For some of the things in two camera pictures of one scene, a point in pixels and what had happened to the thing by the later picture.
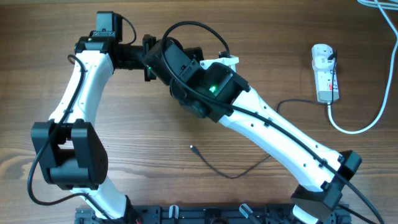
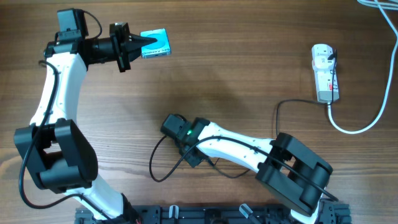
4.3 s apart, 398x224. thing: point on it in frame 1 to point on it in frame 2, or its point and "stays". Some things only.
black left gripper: x=148 y=43 to x=124 y=47
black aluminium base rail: x=209 y=214 stays
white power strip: x=325 y=80 stays
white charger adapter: x=322 y=62 stays
